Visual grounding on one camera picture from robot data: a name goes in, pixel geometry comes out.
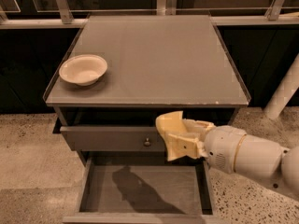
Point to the round metal drawer knob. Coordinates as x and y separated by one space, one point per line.
147 142

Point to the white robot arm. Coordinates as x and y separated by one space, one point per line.
267 163

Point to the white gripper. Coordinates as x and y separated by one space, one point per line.
221 147

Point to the white diagonal support pole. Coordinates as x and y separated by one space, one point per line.
285 91

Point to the grey open middle drawer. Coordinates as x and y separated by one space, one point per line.
145 190

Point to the grey cabinet with glass top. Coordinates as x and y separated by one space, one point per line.
155 65

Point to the grey upper drawer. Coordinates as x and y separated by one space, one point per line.
112 138

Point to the metal window frame rail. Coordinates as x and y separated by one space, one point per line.
27 14

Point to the yellow wavy sponge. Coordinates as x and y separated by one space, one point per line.
169 125

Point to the white paper bowl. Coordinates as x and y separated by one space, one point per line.
83 70

